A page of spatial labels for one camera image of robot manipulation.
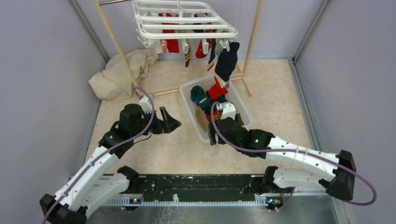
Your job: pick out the red snowflake sock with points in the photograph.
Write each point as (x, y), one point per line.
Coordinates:
(203, 48)

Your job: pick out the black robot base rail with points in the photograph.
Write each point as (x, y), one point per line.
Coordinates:
(200, 191)

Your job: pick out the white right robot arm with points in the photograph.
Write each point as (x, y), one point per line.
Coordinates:
(312, 169)

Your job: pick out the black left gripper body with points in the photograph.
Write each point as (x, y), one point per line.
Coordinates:
(155, 126)

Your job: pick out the white plastic sock hanger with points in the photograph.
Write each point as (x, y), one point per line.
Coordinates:
(187, 16)

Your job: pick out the dark navy sock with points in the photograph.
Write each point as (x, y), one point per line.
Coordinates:
(227, 61)

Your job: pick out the teal sock in basket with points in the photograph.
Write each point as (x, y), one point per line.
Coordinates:
(200, 98)

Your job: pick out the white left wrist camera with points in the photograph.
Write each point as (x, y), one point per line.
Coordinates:
(145, 103)

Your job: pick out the red plain sock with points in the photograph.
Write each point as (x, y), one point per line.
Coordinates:
(172, 44)

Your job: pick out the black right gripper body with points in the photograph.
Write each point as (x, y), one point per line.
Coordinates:
(213, 135)

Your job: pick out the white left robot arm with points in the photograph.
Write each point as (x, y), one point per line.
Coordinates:
(84, 193)

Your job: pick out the brown striped sock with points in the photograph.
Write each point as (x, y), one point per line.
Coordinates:
(187, 54)

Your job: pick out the red sock in basket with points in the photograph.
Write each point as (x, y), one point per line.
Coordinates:
(216, 91)

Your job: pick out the beige crumpled cloth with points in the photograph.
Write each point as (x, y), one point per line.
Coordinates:
(115, 82)

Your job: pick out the navy red sock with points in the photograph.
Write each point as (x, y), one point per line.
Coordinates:
(212, 55)

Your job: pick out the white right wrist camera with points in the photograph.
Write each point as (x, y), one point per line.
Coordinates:
(227, 110)

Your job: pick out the brown cloth in basket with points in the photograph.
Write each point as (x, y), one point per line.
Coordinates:
(204, 119)

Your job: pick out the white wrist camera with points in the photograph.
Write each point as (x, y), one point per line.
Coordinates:
(227, 110)
(145, 103)

